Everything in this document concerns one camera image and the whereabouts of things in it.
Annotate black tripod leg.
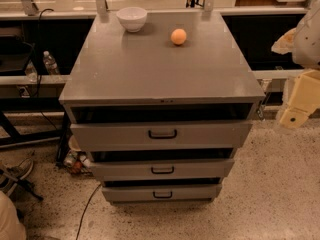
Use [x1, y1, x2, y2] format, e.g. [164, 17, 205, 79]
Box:
[0, 169, 44, 201]

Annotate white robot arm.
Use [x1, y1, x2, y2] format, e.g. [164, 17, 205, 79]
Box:
[271, 0, 320, 129]

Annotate beige trouser leg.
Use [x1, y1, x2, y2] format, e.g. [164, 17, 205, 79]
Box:
[0, 192, 27, 240]

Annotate clear plastic water bottle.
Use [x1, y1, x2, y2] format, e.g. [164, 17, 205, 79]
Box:
[43, 51, 60, 75]

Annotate grey sneaker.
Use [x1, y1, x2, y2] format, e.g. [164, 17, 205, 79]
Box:
[0, 158, 34, 196]

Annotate grey top drawer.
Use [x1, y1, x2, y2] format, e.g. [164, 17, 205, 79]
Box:
[71, 121, 252, 152]

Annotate black floor cable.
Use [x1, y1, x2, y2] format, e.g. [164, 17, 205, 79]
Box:
[75, 183, 102, 240]

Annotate grey drawer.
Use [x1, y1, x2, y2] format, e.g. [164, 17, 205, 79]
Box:
[71, 121, 252, 152]
[90, 159, 234, 181]
[102, 184, 222, 203]

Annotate white bowl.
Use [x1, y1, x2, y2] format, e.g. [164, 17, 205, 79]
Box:
[116, 7, 148, 33]

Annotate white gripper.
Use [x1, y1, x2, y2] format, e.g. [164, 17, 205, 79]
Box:
[279, 69, 320, 129]

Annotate orange ball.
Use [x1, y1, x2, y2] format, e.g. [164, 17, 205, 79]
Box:
[171, 29, 187, 45]

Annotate grey bottom drawer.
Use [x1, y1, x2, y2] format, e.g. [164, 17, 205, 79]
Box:
[102, 184, 222, 203]

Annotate small bottles on floor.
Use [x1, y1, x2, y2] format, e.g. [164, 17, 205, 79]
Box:
[63, 136, 91, 175]

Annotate grey drawer cabinet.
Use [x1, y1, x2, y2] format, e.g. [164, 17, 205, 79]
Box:
[58, 9, 267, 205]

